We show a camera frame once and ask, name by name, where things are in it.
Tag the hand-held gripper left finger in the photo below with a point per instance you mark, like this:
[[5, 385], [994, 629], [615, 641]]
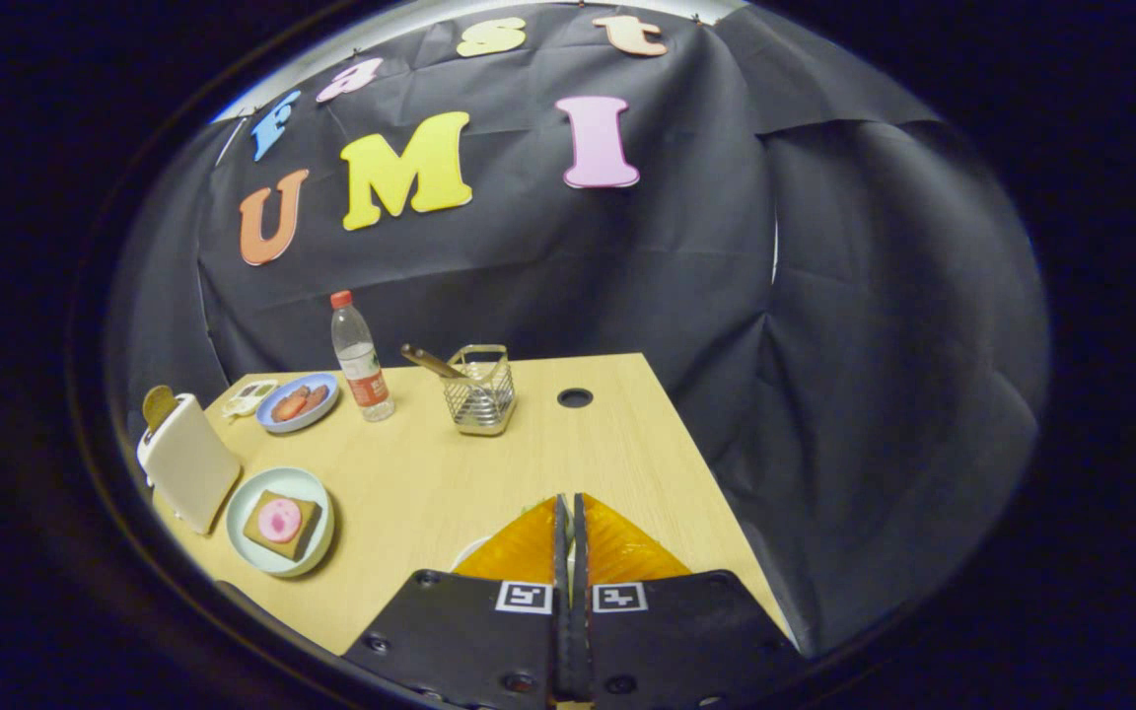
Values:
[[469, 631]]

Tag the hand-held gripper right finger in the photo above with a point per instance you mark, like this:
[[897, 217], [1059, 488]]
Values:
[[676, 631]]

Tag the brown toast slice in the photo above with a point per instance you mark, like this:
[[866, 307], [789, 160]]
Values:
[[160, 406]]

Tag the square bread slice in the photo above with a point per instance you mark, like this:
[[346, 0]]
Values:
[[304, 537]]

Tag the light green plate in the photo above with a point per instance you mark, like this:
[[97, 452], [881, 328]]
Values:
[[307, 483]]

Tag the pink ham slice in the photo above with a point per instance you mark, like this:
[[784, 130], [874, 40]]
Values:
[[279, 520]]

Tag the blue plate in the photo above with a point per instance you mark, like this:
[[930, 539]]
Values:
[[323, 414]]

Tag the brown meat patty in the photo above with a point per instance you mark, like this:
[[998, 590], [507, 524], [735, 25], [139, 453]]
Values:
[[316, 396]]

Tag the clear bottle with red cap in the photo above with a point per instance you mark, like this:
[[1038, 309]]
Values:
[[363, 365]]

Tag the round orange food slice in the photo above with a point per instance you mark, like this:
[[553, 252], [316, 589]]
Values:
[[289, 406]]

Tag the white toaster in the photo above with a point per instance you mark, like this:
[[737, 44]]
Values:
[[193, 468]]

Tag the white divided seasoning tray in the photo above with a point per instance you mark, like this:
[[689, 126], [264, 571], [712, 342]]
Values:
[[248, 396]]

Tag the black backdrop cloth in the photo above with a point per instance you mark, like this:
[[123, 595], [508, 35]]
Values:
[[686, 296]]

